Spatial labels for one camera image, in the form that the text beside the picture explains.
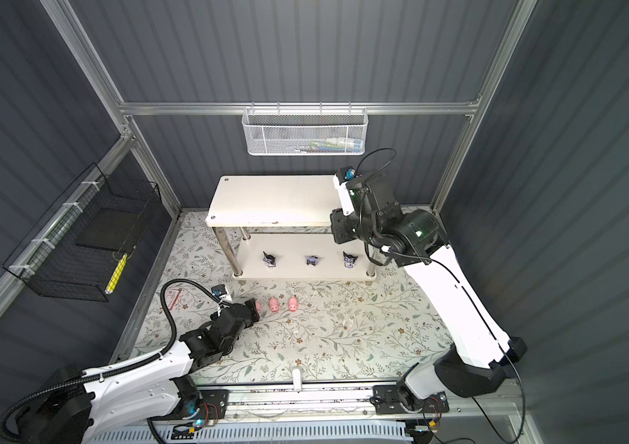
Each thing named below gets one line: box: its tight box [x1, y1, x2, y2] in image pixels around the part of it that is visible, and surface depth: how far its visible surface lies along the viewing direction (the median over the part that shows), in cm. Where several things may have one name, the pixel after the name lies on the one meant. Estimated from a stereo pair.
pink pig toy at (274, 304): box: [268, 296, 280, 313], surface depth 93 cm
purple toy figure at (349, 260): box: [342, 250, 358, 270], surface depth 93 cm
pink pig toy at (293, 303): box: [288, 294, 299, 313], surface depth 93 cm
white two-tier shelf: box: [205, 174, 378, 281], surface depth 83 cm
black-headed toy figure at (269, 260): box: [262, 250, 277, 269], surface depth 93 cm
